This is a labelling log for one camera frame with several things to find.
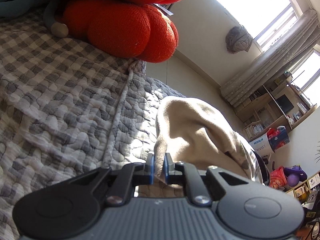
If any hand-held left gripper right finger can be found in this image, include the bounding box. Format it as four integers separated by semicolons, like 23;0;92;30
164;152;253;207

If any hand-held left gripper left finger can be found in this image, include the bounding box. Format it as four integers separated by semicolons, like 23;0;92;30
71;152;157;206

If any beige garment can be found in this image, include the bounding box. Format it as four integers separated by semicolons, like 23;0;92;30
155;96;270;189

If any white cardboard box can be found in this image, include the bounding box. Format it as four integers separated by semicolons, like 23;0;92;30
249;132;275;155

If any orange printed box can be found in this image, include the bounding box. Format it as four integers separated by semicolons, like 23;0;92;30
269;166;288;188

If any red and blue box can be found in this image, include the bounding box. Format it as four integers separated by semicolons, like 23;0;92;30
266;126;290;152

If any grey checked quilt blanket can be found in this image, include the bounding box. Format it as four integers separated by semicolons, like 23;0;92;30
0;5;188;240

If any wooden desk shelf unit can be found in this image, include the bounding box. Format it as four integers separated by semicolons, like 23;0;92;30
235;79;318;140

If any purple plush toy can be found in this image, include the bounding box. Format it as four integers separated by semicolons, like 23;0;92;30
284;165;308;187

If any black monitor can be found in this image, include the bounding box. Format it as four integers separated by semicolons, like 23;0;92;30
275;94;294;114

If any low storage shelf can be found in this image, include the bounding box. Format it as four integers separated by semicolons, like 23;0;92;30
286;172;320;205

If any grey curtain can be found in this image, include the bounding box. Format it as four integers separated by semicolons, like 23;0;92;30
220;9;320;108

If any window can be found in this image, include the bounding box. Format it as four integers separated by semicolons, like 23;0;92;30
199;0;320;105

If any grey wall ornament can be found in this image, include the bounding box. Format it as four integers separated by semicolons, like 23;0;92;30
225;25;253;54

